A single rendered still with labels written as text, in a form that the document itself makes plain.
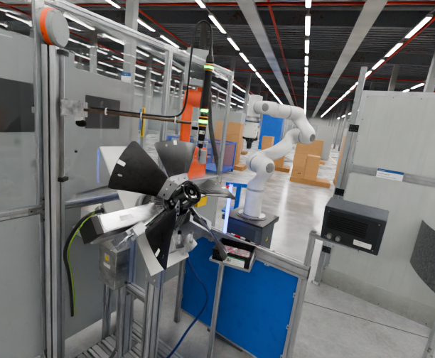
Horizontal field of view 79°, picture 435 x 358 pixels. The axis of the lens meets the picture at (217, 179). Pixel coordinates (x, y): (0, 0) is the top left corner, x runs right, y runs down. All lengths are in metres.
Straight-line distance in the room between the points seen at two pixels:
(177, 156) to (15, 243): 0.95
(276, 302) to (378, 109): 1.92
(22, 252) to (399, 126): 2.89
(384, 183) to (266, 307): 1.64
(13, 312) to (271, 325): 1.45
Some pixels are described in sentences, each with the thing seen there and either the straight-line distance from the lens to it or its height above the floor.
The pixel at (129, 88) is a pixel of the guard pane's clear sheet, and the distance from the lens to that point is 1.92.
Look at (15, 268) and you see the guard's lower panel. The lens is 1.82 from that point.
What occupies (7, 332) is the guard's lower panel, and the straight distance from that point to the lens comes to 2.02.
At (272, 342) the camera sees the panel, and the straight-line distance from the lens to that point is 1.92.
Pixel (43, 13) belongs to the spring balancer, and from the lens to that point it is 1.52.
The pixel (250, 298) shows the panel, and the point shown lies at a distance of 1.84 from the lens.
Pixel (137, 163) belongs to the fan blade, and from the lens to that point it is 1.19.
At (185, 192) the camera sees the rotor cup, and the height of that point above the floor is 1.22.
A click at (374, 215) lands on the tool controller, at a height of 1.23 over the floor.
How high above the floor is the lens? 1.56
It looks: 12 degrees down
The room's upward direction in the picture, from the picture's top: 7 degrees clockwise
